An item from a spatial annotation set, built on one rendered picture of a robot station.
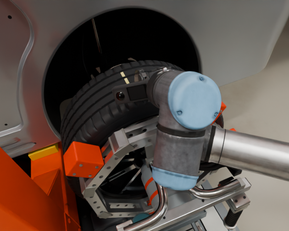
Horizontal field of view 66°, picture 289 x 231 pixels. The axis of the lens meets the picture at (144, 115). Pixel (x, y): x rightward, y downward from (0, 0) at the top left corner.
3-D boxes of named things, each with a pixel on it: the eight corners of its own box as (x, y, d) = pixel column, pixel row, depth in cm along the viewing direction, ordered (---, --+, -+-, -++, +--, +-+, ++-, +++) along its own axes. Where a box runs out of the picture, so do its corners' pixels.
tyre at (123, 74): (104, 181, 129) (204, 128, 129) (114, 220, 113) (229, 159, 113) (22, 112, 80) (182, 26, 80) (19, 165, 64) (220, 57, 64)
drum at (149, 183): (171, 167, 94) (170, 148, 84) (197, 216, 79) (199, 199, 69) (140, 180, 91) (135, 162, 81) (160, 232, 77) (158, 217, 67)
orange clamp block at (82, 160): (99, 145, 70) (73, 140, 64) (105, 165, 65) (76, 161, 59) (89, 159, 73) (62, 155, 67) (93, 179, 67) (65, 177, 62)
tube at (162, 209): (155, 160, 74) (153, 141, 66) (182, 216, 61) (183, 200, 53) (105, 180, 71) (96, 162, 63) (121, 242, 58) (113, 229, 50)
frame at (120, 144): (208, 174, 111) (225, 91, 72) (216, 185, 107) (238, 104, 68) (105, 217, 102) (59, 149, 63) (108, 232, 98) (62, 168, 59)
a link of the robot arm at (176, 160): (199, 174, 50) (208, 121, 47) (193, 202, 39) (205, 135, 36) (159, 164, 52) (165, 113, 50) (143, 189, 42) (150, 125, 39)
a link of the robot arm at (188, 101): (169, 134, 35) (178, 70, 33) (147, 114, 47) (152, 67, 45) (220, 134, 38) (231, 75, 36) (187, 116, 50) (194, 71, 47)
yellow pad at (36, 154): (57, 133, 128) (53, 128, 125) (58, 151, 119) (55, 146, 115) (32, 141, 126) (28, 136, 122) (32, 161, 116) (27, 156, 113)
